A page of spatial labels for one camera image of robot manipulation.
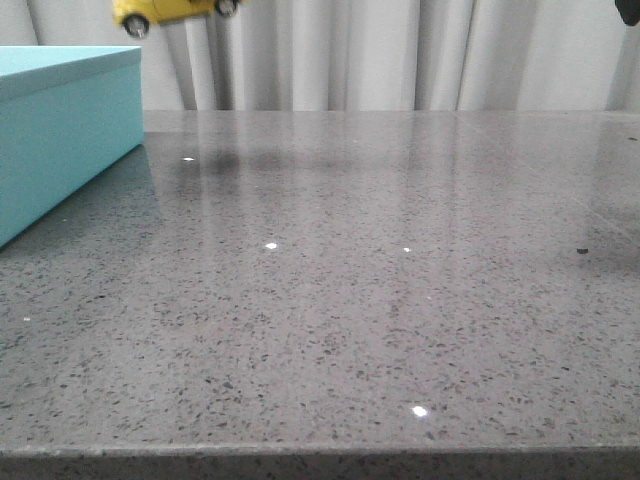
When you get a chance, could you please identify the light blue box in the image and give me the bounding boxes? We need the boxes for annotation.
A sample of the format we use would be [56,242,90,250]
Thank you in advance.
[1,46,144,243]

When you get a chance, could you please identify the yellow toy beetle car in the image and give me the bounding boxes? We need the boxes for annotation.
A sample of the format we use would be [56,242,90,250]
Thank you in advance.
[112,0,242,39]

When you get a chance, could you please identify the grey curtain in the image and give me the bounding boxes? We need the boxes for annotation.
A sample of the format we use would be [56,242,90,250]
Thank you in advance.
[0,0,640,113]

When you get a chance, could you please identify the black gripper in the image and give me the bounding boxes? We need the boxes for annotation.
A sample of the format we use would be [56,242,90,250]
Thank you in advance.
[614,0,640,26]

